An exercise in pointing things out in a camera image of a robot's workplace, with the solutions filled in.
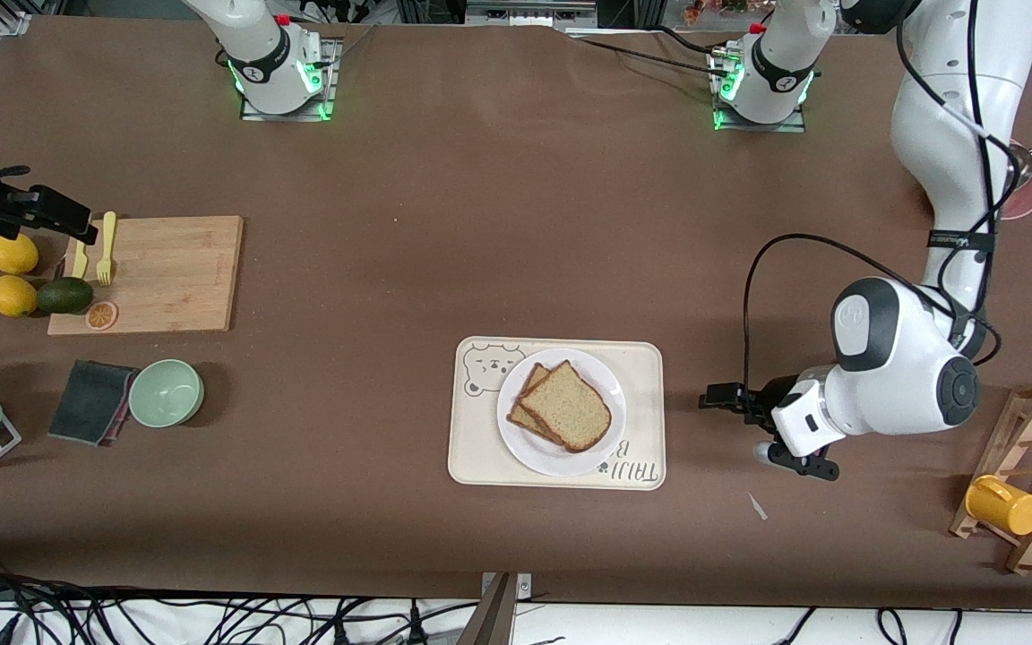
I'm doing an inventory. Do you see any brown bread slice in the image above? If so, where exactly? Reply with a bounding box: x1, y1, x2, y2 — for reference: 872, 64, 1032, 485
507, 363, 566, 445
519, 360, 613, 453

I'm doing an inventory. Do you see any white round plate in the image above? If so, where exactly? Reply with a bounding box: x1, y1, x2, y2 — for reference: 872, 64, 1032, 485
496, 348, 628, 477

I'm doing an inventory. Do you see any yellow plastic fork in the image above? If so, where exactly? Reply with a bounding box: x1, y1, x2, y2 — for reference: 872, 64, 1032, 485
96, 211, 118, 287

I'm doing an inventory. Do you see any yellow lemon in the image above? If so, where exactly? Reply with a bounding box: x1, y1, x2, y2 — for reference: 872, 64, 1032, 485
0, 233, 39, 275
0, 275, 39, 318

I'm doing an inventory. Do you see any dark green avocado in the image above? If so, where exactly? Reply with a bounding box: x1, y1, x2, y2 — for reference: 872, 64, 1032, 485
37, 277, 94, 315

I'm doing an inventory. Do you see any wooden cutting board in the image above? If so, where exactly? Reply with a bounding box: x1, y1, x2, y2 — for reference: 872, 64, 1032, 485
47, 215, 245, 337

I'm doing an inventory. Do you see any dark grey sponge cloth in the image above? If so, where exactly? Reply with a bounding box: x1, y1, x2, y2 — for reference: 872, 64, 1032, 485
47, 360, 139, 447

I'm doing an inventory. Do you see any pale green bowl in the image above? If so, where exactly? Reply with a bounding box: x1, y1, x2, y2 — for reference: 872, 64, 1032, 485
128, 359, 205, 428

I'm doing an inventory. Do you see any yellow cup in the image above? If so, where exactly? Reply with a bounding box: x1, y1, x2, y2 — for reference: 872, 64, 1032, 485
965, 475, 1032, 537

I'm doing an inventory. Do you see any beige bear print tray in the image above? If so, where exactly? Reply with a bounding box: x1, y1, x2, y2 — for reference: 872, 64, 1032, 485
448, 337, 667, 491

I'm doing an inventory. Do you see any pink bowl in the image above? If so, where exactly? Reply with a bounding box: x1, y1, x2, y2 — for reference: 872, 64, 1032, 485
1000, 154, 1032, 221

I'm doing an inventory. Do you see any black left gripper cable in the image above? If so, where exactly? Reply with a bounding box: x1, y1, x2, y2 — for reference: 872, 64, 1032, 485
741, 234, 1002, 400

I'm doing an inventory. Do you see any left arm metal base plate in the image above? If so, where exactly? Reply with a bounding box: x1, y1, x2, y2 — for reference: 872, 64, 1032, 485
709, 45, 809, 133

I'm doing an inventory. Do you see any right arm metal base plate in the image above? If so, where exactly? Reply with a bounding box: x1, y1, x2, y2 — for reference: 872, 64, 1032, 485
240, 36, 340, 122

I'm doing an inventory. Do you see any grey metal camera bracket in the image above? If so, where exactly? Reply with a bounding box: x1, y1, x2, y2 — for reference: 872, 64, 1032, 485
478, 572, 533, 645

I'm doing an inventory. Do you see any black power cable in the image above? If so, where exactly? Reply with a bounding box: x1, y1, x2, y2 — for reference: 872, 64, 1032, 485
565, 31, 734, 74

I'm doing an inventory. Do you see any black floor cable tangle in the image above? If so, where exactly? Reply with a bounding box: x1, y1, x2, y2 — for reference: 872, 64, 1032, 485
0, 555, 481, 645

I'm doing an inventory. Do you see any aluminium frame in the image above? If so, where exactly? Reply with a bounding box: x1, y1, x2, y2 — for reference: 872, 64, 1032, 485
395, 0, 660, 32

